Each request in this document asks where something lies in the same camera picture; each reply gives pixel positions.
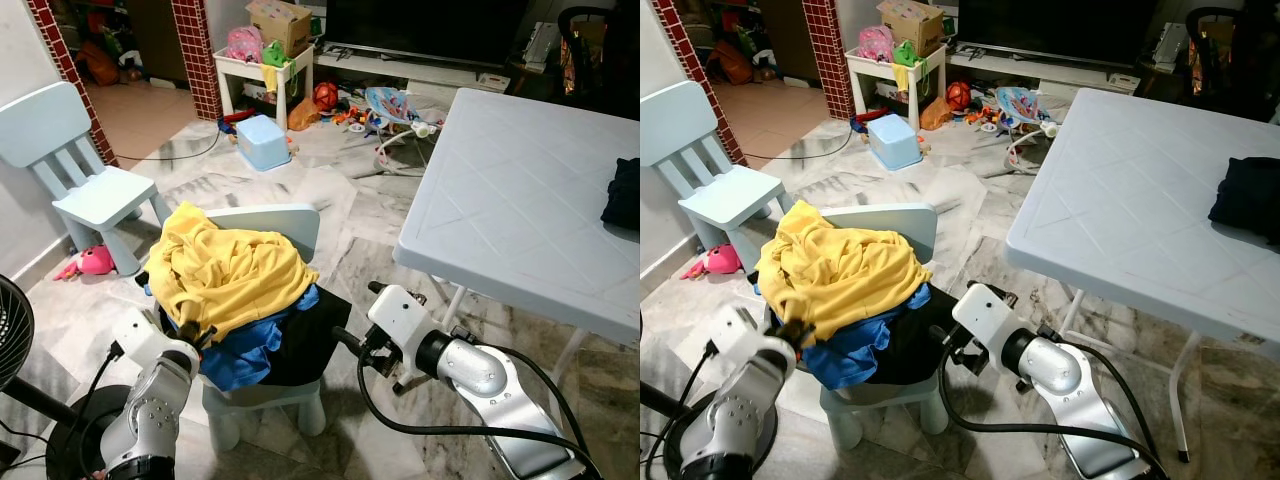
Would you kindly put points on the brown orange bag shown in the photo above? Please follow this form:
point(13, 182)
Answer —
point(935, 115)
point(303, 115)

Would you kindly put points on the light blue step stool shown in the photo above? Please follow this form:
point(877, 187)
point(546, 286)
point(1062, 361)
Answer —
point(262, 140)
point(893, 140)

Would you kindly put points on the white folding table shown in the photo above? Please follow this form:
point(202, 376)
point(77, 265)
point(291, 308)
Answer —
point(520, 200)
point(1130, 200)

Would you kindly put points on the white kids table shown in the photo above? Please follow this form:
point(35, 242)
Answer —
point(250, 63)
point(880, 63)

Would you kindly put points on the blue baby bouncer seat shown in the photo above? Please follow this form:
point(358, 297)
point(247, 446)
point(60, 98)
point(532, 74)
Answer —
point(1015, 105)
point(390, 105)

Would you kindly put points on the blue garment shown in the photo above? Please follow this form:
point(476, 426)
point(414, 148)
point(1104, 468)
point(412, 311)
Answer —
point(240, 360)
point(850, 360)

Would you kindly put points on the black television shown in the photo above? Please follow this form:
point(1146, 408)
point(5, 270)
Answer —
point(1060, 30)
point(430, 30)

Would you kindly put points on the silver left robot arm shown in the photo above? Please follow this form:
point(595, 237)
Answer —
point(150, 420)
point(740, 420)

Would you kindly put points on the black garment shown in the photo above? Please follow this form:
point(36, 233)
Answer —
point(310, 345)
point(915, 350)

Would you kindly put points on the red ball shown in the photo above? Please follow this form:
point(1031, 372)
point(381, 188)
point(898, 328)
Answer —
point(958, 96)
point(325, 96)

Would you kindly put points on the white television console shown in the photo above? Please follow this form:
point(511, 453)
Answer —
point(400, 68)
point(1040, 70)

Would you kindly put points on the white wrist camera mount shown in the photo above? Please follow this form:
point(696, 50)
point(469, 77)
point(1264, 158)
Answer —
point(985, 315)
point(145, 335)
point(400, 315)
point(745, 335)

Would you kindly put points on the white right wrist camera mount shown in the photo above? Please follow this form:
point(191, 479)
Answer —
point(985, 315)
point(400, 315)

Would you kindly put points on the dark navy garment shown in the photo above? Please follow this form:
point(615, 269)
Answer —
point(1250, 200)
point(622, 195)

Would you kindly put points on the yellow garment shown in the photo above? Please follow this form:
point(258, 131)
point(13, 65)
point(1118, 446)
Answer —
point(230, 270)
point(840, 270)

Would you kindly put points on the pink backpack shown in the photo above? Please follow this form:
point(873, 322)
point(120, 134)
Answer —
point(875, 45)
point(243, 45)

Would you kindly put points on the pink plush toy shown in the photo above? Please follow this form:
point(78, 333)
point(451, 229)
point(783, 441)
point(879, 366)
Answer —
point(722, 262)
point(95, 262)

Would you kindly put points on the brown cardboard box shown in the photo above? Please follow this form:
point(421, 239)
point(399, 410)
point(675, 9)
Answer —
point(915, 25)
point(285, 25)

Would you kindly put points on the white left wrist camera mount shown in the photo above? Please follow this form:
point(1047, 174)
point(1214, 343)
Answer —
point(745, 335)
point(145, 335)

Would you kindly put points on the light blue kids chair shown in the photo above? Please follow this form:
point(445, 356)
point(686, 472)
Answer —
point(100, 195)
point(730, 195)
point(290, 225)
point(900, 225)

